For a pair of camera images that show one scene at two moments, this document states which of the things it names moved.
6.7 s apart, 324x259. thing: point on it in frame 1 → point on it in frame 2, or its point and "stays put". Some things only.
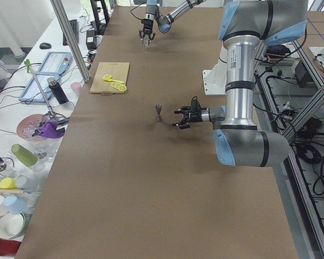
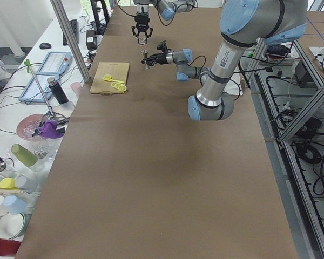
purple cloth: (48, 130) stays put
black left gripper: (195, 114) → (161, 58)
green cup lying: (27, 157) stays put
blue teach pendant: (56, 63) stays put
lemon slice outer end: (122, 88) stays put
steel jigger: (158, 107) → (142, 53)
